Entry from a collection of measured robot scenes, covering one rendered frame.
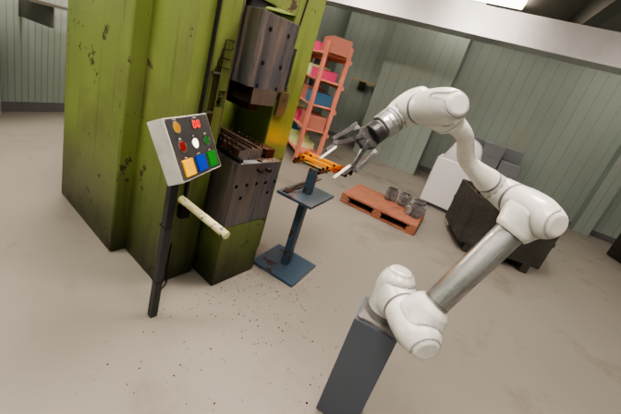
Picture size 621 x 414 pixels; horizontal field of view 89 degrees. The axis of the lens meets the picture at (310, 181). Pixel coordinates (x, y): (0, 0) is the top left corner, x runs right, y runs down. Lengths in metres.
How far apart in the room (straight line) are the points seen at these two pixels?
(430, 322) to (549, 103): 7.63
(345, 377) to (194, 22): 1.86
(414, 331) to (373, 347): 0.34
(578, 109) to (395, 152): 3.77
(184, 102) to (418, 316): 1.49
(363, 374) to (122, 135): 1.88
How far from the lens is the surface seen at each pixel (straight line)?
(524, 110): 8.57
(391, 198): 4.76
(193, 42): 1.82
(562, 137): 8.74
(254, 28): 1.90
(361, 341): 1.62
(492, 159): 7.46
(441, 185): 5.70
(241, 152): 2.01
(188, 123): 1.58
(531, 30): 5.82
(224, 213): 2.11
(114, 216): 2.51
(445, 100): 0.96
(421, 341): 1.32
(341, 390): 1.84
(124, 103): 2.22
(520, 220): 1.30
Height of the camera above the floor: 1.56
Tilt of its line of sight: 19 degrees down
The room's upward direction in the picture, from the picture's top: 17 degrees clockwise
